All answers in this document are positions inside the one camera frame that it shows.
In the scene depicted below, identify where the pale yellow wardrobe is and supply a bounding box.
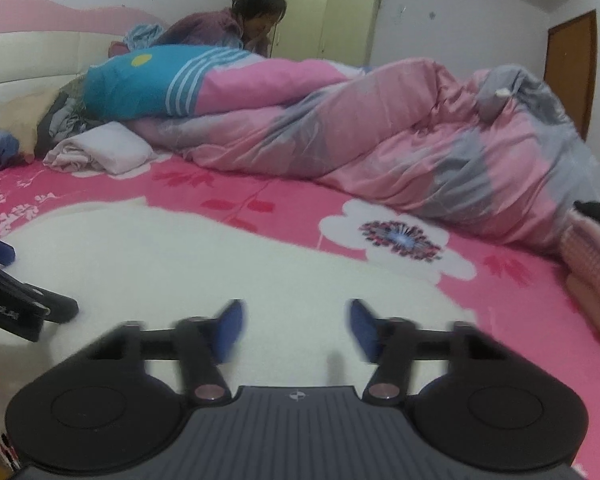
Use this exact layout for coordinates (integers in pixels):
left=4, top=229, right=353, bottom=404
left=245, top=0, right=381, bottom=67

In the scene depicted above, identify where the folded white cloth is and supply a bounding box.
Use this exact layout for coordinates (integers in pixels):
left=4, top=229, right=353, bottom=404
left=42, top=121, right=158, bottom=177

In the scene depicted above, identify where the brown wooden door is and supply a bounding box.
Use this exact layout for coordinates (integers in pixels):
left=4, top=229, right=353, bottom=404
left=544, top=10, right=598, bottom=141

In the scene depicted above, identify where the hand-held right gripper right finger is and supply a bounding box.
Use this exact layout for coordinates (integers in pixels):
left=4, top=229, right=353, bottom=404
left=347, top=298, right=511, bottom=404

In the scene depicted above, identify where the light blue cloth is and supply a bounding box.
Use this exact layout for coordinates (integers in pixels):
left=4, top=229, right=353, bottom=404
left=124, top=23, right=170, bottom=52

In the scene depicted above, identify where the beige pillow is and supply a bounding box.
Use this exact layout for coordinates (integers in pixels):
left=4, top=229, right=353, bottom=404
left=0, top=92, right=63, bottom=157

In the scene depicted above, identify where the blue pink striped quilt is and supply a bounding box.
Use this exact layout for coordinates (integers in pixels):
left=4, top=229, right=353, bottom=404
left=82, top=45, right=351, bottom=121

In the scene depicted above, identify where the pink grey floral quilt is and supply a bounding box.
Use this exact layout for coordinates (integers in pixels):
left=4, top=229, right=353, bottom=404
left=132, top=57, right=600, bottom=261

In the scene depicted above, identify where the folded pink checked blanket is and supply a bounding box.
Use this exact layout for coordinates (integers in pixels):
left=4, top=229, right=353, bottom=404
left=560, top=210, right=600, bottom=361

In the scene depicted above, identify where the white fluffy sweater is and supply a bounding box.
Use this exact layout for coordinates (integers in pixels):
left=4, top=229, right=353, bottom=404
left=0, top=197, right=481, bottom=411

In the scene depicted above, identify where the pink white headboard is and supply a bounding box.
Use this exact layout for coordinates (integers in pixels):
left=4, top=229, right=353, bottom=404
left=0, top=0, right=171, bottom=126

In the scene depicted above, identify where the pink floral bed sheet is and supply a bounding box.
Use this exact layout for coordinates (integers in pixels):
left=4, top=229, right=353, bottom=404
left=0, top=152, right=600, bottom=466

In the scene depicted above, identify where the grey clothes pile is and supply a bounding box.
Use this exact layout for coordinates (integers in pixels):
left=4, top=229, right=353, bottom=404
left=34, top=77, right=106, bottom=158

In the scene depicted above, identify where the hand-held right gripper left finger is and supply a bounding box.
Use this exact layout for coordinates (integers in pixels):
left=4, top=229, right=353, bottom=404
left=83, top=299, right=248, bottom=405

